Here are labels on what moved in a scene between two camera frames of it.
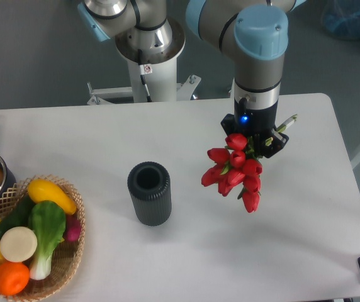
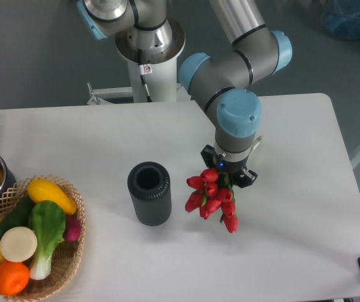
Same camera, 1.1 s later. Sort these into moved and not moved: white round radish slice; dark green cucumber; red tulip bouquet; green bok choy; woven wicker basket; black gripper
Moved: black gripper; red tulip bouquet
Not moved: white round radish slice; woven wicker basket; dark green cucumber; green bok choy
